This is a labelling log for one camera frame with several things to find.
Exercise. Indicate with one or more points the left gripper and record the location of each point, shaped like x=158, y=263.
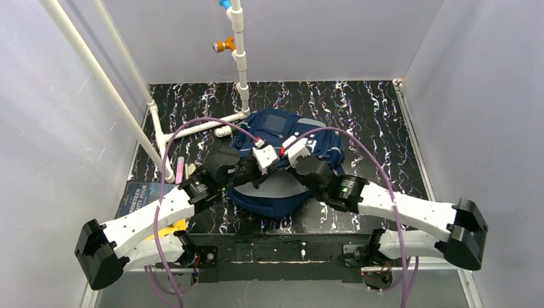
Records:
x=255, y=175

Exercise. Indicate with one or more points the navy blue backpack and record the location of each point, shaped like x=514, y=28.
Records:
x=281, y=194

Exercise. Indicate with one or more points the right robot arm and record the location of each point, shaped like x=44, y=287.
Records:
x=455, y=232

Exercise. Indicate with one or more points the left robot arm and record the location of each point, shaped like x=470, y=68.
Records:
x=106, y=250

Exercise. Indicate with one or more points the pink marker pen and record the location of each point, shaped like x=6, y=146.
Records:
x=179, y=170

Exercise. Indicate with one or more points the yellow book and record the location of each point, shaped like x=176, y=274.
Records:
x=170, y=229

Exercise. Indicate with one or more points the Nineteen Eighty-Four dark book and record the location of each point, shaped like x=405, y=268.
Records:
x=137, y=195

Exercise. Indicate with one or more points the blue pipe fitting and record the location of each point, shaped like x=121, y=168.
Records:
x=226, y=4

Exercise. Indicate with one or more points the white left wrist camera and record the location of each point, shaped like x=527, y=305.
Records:
x=265, y=155

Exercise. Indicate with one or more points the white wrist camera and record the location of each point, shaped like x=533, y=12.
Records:
x=292, y=149
x=265, y=155

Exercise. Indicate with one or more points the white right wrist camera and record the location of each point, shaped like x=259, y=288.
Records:
x=292, y=149

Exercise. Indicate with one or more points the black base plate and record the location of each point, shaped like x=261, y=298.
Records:
x=275, y=257

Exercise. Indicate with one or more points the orange hose nozzle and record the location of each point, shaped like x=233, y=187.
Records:
x=221, y=46

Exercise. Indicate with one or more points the white PVC pipe frame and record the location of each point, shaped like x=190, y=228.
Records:
x=156, y=64

